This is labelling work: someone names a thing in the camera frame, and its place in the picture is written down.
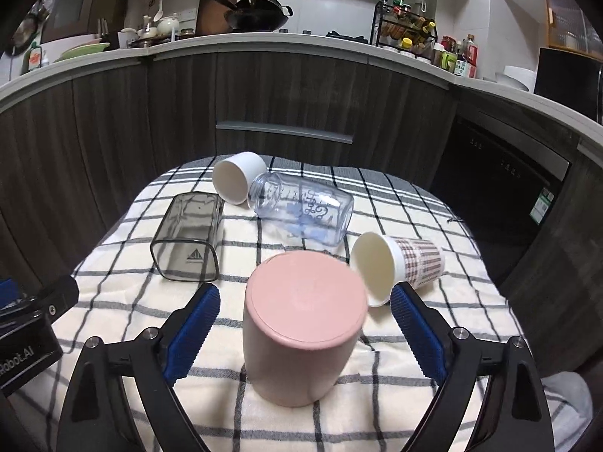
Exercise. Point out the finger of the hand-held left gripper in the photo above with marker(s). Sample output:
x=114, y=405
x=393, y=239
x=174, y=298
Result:
x=52, y=297

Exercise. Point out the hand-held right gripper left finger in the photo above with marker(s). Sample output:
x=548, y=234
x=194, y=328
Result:
x=195, y=334

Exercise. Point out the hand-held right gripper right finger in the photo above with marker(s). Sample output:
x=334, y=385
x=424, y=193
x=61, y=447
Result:
x=419, y=334

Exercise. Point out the pink cup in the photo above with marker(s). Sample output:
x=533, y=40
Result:
x=301, y=339

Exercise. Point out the plaid paper cup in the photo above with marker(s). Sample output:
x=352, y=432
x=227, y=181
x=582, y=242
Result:
x=419, y=260

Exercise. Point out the white cup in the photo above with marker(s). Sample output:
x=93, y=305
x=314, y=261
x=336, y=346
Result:
x=233, y=176

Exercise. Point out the checked white tablecloth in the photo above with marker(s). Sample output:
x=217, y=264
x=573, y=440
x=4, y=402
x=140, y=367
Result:
x=117, y=301

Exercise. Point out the grey transparent square container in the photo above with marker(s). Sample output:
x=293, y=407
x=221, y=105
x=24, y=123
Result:
x=188, y=240

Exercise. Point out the dark wood kitchen cabinet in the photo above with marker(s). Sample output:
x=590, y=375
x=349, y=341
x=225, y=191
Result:
x=94, y=141

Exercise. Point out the black dishwasher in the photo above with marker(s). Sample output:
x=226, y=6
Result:
x=494, y=188

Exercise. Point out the clear blue plastic bottle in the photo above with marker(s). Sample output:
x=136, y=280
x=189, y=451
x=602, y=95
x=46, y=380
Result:
x=306, y=212

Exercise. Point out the green sticker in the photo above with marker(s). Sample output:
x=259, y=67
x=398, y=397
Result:
x=541, y=205

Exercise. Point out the green dish soap bottle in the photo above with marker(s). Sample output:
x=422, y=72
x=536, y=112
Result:
x=35, y=59

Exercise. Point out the green plate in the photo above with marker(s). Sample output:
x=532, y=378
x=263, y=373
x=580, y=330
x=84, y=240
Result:
x=85, y=52

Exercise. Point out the knife block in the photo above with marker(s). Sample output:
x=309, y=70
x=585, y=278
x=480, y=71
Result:
x=107, y=37

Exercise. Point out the hanging pan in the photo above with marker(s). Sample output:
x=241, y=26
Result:
x=23, y=28

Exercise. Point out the black countertop appliance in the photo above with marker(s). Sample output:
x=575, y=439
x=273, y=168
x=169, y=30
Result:
x=570, y=84

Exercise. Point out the white teapot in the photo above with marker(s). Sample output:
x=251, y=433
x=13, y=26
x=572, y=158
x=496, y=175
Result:
x=168, y=24

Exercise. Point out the black spice rack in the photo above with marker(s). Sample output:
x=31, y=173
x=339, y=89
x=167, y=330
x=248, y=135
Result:
x=405, y=28

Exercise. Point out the dark cloth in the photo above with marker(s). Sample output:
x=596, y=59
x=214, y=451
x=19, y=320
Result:
x=347, y=35

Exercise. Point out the wooden cutting board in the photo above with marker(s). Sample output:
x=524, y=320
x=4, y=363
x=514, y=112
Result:
x=207, y=14

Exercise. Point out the black wok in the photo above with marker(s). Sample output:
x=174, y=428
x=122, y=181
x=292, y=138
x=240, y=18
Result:
x=256, y=16

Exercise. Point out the wooden glass door cabinet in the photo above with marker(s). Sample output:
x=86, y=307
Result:
x=572, y=23

